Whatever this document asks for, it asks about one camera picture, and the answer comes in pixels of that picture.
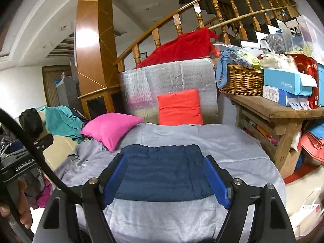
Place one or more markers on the blue fashion box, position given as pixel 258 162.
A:
pixel 284 80

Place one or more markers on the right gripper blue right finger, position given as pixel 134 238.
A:
pixel 220 181

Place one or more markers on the wooden table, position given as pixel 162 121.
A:
pixel 274 126

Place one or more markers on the red gift box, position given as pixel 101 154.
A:
pixel 309 75

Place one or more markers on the navy blue padded jacket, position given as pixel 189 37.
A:
pixel 163 174

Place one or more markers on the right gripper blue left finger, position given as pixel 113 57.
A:
pixel 111 178

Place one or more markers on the person's left hand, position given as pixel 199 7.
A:
pixel 23 206

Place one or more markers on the red blanket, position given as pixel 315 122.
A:
pixel 188 46

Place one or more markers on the cream sofa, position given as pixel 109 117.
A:
pixel 62 146

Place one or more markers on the wicker basket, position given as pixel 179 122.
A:
pixel 243 80

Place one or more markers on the white blue tissue box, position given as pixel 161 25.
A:
pixel 275 94

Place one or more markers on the white shopping bag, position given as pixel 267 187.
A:
pixel 308 216

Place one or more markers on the teal shirt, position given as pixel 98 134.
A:
pixel 62 122

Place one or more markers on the stack of red blue folders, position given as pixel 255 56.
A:
pixel 312 139

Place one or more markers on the wooden stair railing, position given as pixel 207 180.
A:
pixel 233 18

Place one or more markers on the silver foil wrapped headboard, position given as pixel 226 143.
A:
pixel 143 86

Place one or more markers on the grey bed sheet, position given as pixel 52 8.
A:
pixel 183 221

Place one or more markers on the orange red pillow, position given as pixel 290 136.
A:
pixel 181 108

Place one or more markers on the wooden pillar cabinet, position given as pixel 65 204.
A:
pixel 96 54

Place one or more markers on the clear plastic storage bin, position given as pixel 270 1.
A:
pixel 300 35

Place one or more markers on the black bag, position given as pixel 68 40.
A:
pixel 31 123

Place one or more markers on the pink pillow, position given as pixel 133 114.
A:
pixel 110 128

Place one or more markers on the light blue cloth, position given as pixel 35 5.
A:
pixel 229 56

